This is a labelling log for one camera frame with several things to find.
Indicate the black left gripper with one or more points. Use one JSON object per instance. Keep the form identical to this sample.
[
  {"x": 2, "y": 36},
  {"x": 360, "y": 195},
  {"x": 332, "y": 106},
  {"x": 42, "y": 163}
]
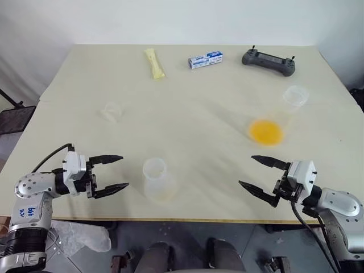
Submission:
[{"x": 91, "y": 182}]

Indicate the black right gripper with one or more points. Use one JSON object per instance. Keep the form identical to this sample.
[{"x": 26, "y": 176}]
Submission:
[{"x": 287, "y": 190}]

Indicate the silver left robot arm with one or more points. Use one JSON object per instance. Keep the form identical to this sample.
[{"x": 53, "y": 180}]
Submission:
[{"x": 34, "y": 186}]

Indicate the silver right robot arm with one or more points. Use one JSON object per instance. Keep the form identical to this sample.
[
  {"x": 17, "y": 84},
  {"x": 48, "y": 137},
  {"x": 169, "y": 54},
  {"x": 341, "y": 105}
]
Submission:
[{"x": 338, "y": 207}]

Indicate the large clear cup orange liquid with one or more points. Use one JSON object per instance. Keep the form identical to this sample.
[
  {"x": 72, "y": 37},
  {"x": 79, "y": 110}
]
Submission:
[{"x": 267, "y": 132}]

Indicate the small clear plastic cup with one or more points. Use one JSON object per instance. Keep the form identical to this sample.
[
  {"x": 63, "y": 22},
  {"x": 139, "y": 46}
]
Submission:
[{"x": 156, "y": 182}]

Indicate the tiny clear plastic cup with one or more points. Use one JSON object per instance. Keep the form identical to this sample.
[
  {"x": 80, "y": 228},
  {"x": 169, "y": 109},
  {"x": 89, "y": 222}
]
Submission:
[{"x": 112, "y": 112}]

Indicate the translucent plastic bag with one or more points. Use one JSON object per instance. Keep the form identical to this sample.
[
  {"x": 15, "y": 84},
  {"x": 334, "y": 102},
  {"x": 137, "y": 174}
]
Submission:
[{"x": 82, "y": 236}]

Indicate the dark rounded shape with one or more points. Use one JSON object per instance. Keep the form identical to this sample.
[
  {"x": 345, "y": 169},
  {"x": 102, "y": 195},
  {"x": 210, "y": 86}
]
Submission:
[
  {"x": 157, "y": 258},
  {"x": 226, "y": 256}
]

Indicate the black stand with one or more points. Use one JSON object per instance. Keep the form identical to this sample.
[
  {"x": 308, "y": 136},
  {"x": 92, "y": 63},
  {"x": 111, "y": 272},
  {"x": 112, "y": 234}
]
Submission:
[{"x": 14, "y": 118}]

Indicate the grey remote controller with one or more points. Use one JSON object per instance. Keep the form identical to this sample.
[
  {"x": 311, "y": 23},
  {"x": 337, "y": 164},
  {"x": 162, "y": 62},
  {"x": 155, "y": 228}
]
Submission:
[{"x": 268, "y": 61}]

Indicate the pale yellow snack packet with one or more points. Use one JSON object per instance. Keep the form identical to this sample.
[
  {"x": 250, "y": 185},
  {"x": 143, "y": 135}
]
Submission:
[{"x": 155, "y": 65}]

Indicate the blue and white box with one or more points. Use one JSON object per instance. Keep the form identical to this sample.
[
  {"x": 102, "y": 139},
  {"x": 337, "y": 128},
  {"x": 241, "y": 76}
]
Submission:
[{"x": 204, "y": 60}]

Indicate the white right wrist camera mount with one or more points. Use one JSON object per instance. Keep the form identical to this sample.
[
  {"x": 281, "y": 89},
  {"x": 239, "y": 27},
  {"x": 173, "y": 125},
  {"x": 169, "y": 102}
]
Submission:
[{"x": 301, "y": 173}]

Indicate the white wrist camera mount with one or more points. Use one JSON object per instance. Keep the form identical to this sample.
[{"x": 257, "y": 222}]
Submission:
[
  {"x": 301, "y": 173},
  {"x": 73, "y": 165}
]

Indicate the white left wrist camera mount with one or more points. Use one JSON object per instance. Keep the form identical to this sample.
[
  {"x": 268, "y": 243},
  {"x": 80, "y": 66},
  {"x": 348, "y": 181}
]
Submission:
[{"x": 73, "y": 165}]

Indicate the black object at wall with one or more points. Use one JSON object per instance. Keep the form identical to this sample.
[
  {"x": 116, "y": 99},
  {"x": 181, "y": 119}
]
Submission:
[{"x": 357, "y": 99}]

